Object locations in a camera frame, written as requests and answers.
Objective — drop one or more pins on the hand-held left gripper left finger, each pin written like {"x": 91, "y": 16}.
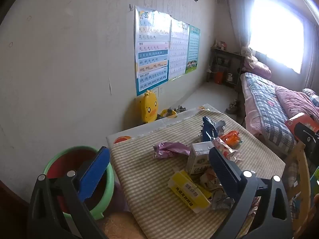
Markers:
{"x": 96, "y": 173}

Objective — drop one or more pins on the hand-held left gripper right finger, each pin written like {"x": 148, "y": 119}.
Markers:
{"x": 224, "y": 171}

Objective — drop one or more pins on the printed wrapper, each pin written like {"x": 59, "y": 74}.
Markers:
{"x": 209, "y": 180}

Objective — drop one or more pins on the pink floral wrapper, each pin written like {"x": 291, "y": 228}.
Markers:
{"x": 225, "y": 151}

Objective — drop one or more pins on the white milk carton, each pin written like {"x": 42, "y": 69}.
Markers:
{"x": 199, "y": 159}

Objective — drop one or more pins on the silver blue foil wrapper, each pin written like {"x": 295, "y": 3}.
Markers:
{"x": 220, "y": 201}

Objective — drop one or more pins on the green red plastic bin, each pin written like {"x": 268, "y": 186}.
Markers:
{"x": 64, "y": 159}

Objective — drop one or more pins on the orange snack wrapper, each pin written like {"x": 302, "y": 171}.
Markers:
{"x": 230, "y": 138}

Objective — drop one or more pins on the yellow cardboard box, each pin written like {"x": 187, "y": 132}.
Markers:
{"x": 189, "y": 191}

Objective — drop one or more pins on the pink foil wrapper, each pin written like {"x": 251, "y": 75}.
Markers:
{"x": 169, "y": 149}

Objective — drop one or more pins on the orange box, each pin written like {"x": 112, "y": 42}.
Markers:
{"x": 299, "y": 120}

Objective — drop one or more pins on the pink blanket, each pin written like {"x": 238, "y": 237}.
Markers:
{"x": 296, "y": 102}

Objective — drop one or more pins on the wooden chair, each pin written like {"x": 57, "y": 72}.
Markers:
{"x": 302, "y": 179}

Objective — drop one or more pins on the white table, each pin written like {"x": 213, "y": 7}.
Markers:
{"x": 129, "y": 133}

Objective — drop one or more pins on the plaid quilt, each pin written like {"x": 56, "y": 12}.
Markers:
{"x": 266, "y": 104}

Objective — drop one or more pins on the striped tablecloth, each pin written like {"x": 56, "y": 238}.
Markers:
{"x": 149, "y": 191}

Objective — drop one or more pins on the person's left leg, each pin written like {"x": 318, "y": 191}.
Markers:
{"x": 119, "y": 225}

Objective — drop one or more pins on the bed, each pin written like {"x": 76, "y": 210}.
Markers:
{"x": 251, "y": 114}

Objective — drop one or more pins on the pair of shoes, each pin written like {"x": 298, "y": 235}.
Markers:
{"x": 231, "y": 108}

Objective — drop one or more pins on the yellow toy excavator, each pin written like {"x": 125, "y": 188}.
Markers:
{"x": 169, "y": 113}

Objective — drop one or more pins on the yellow duck toy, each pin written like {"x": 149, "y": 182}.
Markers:
{"x": 148, "y": 107}

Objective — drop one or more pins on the pink pillow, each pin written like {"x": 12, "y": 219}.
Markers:
{"x": 259, "y": 67}

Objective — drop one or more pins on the orange container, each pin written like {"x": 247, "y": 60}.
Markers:
{"x": 219, "y": 77}

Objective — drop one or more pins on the window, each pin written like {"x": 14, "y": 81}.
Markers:
{"x": 276, "y": 29}

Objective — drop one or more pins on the dark wooden shelf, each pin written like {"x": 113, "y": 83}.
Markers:
{"x": 225, "y": 54}

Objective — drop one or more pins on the sheer curtain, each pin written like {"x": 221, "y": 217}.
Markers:
{"x": 238, "y": 17}

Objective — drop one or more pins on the green wall poster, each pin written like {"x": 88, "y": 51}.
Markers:
{"x": 193, "y": 47}

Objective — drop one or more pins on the pink wall poster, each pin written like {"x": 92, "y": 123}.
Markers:
{"x": 178, "y": 49}

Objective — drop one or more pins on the blue wall poster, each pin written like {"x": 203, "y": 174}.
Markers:
{"x": 152, "y": 54}

